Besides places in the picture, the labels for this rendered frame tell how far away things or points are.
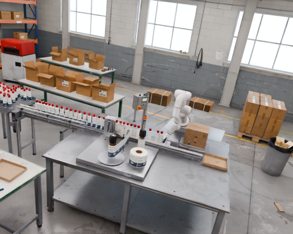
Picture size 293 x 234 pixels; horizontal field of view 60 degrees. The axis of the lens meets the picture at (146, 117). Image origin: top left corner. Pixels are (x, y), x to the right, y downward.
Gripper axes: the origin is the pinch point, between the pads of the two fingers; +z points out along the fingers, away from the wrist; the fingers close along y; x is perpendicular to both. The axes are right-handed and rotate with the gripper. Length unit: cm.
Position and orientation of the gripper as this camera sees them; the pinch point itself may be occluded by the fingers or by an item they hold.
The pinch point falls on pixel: (163, 141)
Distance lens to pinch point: 334.6
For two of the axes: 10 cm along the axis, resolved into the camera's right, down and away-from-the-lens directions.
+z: -4.4, 7.8, 4.4
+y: -2.9, 3.4, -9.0
